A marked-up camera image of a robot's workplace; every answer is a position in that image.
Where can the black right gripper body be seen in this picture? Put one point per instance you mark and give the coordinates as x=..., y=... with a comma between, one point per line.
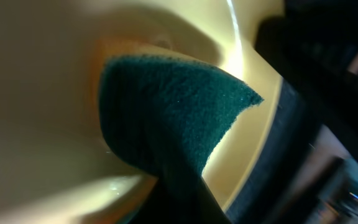
x=314, y=46

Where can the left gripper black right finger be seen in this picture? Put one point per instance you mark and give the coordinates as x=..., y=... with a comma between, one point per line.
x=204, y=208

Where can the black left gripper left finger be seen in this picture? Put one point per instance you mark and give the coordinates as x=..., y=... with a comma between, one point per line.
x=159, y=208

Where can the green yellow sponge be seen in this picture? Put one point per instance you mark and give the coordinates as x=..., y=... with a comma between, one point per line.
x=165, y=115

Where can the yellow plate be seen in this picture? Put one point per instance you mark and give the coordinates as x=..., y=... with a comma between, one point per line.
x=54, y=164

